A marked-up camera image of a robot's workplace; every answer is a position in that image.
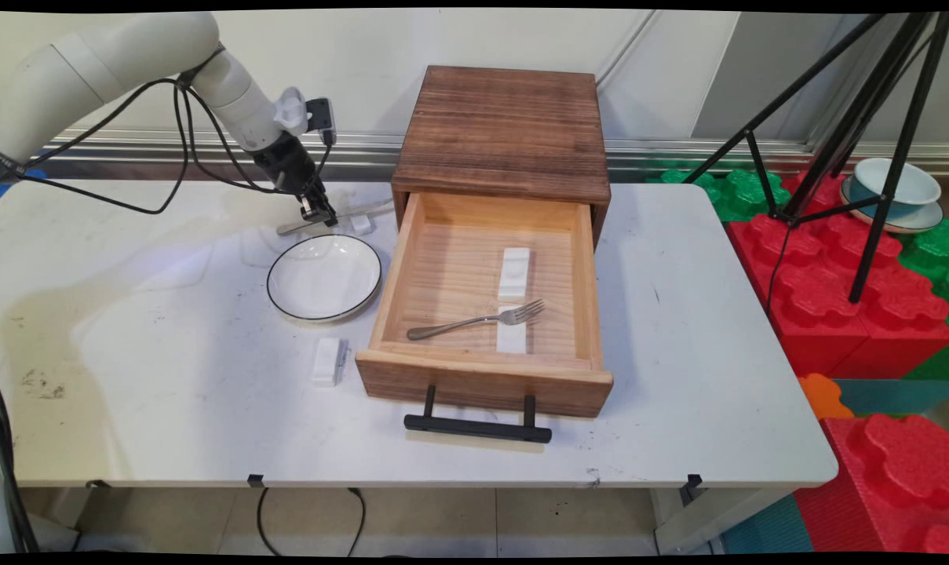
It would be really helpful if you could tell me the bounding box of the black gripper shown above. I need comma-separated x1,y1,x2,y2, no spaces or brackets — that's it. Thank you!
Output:
252,131,339,229

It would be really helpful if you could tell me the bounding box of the silver table knife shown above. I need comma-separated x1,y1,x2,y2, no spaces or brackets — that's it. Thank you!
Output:
276,199,397,237

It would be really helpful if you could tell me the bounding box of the white bowl with black rim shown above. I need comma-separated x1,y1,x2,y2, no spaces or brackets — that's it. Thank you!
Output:
267,234,383,323

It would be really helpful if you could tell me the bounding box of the silver fork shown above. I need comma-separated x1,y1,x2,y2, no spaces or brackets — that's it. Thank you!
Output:
407,298,546,341

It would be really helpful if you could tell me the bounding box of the dark wooden drawer cabinet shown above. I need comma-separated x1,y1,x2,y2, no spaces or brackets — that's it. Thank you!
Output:
392,65,612,249

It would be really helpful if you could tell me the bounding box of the light wooden drawer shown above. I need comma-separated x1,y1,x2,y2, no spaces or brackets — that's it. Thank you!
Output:
355,192,615,419

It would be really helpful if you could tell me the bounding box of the green foam block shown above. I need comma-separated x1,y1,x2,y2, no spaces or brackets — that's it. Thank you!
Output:
647,160,794,224
896,218,949,308

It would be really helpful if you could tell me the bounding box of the white table leg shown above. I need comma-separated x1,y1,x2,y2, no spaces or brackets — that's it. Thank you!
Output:
650,487,790,556

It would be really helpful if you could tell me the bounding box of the large red foam block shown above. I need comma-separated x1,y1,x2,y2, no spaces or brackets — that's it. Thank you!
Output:
724,168,949,380

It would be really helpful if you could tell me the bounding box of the orange foam piece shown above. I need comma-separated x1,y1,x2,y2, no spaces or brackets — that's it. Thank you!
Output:
797,373,856,421

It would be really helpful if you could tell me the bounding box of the black tripod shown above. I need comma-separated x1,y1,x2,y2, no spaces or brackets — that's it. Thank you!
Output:
682,11,949,305

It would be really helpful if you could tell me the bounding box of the light blue bowl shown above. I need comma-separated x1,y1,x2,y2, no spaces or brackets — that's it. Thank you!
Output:
849,157,943,221

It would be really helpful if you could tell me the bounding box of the blue saucer plate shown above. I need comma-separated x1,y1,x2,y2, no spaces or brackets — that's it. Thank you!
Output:
838,176,946,235

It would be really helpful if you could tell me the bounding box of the teal foam mat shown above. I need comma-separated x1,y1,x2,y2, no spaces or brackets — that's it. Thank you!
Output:
834,378,949,417

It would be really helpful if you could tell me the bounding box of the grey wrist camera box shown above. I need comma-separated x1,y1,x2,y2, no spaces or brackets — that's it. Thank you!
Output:
303,96,338,148

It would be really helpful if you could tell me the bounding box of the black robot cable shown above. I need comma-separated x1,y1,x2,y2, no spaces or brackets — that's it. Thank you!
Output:
15,49,335,216

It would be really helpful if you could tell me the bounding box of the black drawer handle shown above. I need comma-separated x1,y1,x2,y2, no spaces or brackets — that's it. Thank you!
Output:
403,384,553,445

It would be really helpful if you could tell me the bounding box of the black cable under table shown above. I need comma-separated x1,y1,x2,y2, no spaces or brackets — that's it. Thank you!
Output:
255,487,367,559

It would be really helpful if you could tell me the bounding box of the metal wall rail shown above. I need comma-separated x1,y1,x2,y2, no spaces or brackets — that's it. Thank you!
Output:
42,128,949,183

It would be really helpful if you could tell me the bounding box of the black hanging cable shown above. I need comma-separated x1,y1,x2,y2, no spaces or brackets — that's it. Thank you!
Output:
0,383,42,555

